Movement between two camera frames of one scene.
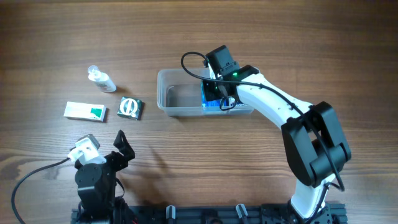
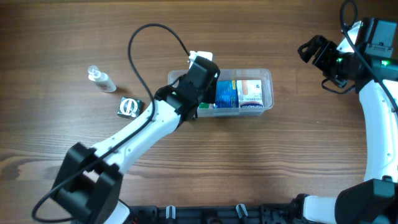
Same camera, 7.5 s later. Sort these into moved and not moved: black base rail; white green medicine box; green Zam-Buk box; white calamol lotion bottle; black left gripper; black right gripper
Moved: white green medicine box; black right gripper; black left gripper
Not moved: white calamol lotion bottle; black base rail; green Zam-Buk box
